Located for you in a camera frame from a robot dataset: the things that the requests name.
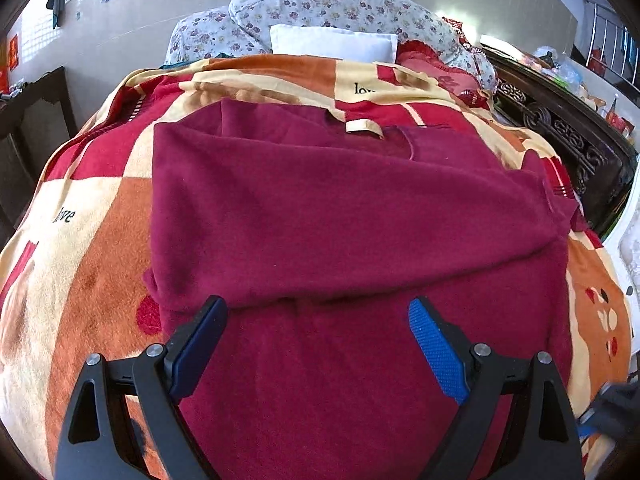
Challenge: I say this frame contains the clear plastic bags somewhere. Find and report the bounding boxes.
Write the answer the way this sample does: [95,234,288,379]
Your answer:
[530,45,586,97]

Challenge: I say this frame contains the floral quilt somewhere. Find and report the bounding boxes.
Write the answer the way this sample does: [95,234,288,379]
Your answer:
[165,0,498,93]

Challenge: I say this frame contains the maroon sweater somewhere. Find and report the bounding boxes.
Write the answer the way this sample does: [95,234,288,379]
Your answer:
[142,99,588,480]

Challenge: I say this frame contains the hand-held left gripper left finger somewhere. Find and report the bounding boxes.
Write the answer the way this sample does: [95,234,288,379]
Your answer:
[54,295,228,480]

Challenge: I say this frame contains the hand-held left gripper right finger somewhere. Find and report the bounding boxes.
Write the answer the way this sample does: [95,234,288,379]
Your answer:
[407,296,586,480]

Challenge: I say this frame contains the red pillow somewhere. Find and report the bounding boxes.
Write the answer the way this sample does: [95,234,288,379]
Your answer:
[397,40,493,108]

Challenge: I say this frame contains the metal rack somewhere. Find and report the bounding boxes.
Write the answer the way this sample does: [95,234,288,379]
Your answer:
[582,0,640,93]

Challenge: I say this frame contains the red wall decoration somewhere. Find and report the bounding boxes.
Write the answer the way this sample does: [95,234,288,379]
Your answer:
[0,34,21,93]

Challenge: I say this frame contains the orange red checkered blanket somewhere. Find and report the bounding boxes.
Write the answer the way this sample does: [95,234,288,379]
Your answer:
[0,55,636,480]

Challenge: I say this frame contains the dark wooden chair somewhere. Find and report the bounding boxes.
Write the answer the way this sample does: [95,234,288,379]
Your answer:
[0,66,78,241]

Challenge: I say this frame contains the white pillow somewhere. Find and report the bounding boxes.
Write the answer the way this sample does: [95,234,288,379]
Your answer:
[270,24,399,65]

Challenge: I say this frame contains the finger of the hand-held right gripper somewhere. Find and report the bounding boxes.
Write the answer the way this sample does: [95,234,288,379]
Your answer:
[577,382,640,443]

